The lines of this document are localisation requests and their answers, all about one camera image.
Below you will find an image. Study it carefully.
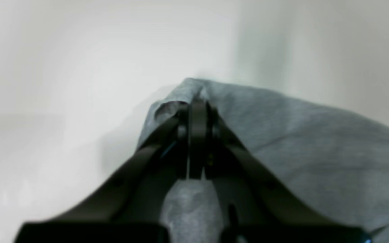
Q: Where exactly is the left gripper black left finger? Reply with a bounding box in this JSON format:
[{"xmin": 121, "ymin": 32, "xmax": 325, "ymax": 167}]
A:
[{"xmin": 15, "ymin": 101, "xmax": 200, "ymax": 243}]

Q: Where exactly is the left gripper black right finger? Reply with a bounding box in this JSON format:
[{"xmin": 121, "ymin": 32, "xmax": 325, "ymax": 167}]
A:
[{"xmin": 200, "ymin": 100, "xmax": 372, "ymax": 243}]

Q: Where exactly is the grey T-shirt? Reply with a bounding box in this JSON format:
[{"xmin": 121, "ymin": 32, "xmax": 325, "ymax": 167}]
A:
[{"xmin": 137, "ymin": 78, "xmax": 389, "ymax": 243}]

